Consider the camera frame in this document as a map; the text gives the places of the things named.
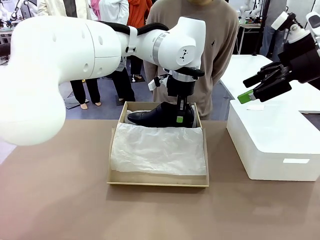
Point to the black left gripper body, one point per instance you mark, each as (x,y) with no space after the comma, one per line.
(181,87)

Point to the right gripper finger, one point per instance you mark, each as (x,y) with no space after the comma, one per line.
(270,72)
(272,88)

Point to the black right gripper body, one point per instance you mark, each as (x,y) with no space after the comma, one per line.
(305,62)

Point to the black leather buckle shoe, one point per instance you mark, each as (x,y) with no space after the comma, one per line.
(155,117)

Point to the brown cardboard shoe box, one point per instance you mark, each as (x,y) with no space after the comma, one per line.
(150,179)

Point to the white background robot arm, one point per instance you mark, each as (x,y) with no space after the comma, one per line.
(250,10)

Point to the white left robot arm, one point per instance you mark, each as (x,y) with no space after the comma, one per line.
(50,62)

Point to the bystander in blue jeans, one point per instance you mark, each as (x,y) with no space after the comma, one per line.
(270,42)

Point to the white tissue paper sheet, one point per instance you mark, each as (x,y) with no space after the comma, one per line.
(157,150)

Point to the wooden background table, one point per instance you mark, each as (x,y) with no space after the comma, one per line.
(246,27)

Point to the white plastic bin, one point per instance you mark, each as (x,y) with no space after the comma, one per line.
(275,140)

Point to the person in beige sweater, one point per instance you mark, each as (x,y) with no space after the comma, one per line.
(220,37)

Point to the mannequin in orange hoodie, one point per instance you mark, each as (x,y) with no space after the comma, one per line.
(137,12)

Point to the pink garment mannequin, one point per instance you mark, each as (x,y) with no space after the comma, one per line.
(95,10)

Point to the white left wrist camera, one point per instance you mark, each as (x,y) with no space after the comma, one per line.
(155,83)

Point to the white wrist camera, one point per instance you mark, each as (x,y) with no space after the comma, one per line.
(281,20)
(155,83)

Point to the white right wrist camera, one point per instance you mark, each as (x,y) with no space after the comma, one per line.
(281,20)

